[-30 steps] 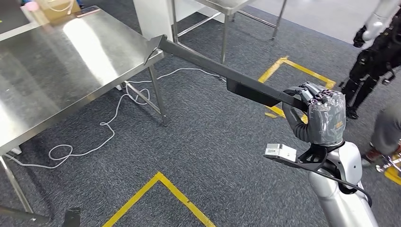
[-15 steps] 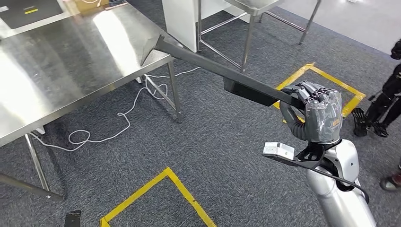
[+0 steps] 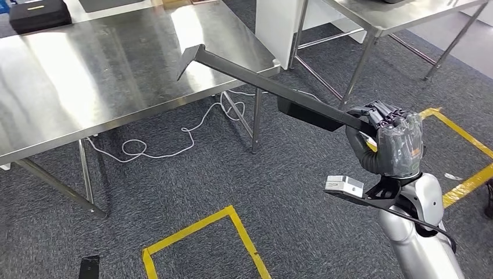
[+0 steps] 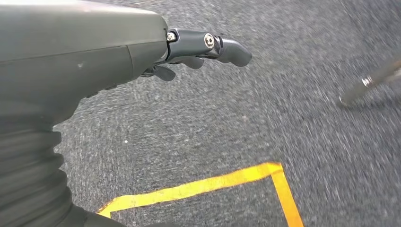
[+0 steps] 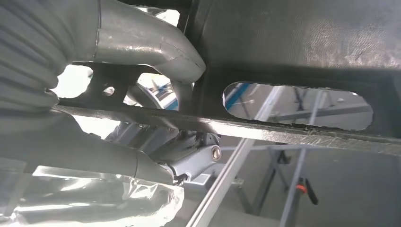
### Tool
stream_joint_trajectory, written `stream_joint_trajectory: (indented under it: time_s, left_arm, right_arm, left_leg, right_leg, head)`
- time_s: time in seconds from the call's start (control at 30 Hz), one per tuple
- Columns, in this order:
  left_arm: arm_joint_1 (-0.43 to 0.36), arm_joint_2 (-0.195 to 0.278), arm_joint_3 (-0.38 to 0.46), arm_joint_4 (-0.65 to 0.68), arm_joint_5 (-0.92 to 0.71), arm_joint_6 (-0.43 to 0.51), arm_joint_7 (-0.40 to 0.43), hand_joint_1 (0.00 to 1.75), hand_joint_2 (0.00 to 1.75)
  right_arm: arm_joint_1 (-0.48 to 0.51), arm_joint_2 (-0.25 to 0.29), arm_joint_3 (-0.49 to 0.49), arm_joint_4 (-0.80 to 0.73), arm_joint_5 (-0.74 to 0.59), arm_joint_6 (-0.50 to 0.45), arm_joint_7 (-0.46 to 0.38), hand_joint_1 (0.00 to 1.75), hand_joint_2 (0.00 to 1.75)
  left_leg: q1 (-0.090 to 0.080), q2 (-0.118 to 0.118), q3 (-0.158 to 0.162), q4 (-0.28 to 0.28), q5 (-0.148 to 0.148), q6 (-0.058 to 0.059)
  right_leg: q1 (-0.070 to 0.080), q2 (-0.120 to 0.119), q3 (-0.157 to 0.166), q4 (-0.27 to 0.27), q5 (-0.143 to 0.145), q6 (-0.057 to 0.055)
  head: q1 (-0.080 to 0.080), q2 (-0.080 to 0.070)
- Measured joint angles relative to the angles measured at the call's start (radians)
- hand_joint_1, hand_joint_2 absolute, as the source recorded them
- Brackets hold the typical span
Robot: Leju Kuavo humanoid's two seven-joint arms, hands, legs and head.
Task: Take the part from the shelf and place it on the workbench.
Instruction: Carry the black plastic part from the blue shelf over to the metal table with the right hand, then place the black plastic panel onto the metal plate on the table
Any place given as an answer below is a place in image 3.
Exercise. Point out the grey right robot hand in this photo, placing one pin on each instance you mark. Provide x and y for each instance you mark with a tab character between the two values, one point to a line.
398	146

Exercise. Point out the long black plastic part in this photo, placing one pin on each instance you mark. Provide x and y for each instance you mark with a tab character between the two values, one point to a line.
262	83

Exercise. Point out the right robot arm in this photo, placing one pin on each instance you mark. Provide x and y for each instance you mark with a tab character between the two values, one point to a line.
420	246

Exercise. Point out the white paper scrap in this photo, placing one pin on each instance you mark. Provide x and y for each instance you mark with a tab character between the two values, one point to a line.
453	176

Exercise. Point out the yellow floor tape square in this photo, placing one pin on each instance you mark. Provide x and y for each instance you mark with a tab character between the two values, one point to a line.
468	186
185	231

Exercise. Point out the stainless steel table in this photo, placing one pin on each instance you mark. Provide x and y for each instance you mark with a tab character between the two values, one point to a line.
77	77
385	15

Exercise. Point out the dark desk mat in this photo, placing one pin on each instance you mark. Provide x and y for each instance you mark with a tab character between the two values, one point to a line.
111	4

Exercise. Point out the dark robot left foot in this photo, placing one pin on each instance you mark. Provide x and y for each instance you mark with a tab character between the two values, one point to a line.
89	267

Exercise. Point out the black case yellow label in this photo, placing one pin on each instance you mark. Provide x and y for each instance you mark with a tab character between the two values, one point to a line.
38	15

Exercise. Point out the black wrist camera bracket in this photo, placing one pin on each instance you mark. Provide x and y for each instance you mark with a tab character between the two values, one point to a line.
385	192

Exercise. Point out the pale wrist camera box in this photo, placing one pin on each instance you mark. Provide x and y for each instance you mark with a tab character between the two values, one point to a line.
344	186

